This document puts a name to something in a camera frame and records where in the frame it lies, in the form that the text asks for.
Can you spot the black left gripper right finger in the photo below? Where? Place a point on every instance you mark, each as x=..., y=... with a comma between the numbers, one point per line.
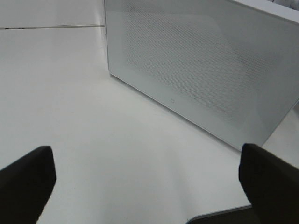
x=270, y=184

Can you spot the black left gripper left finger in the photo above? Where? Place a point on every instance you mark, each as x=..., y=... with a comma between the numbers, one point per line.
x=26, y=186

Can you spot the white microwave door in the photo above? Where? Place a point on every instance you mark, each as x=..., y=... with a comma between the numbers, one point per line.
x=230, y=67

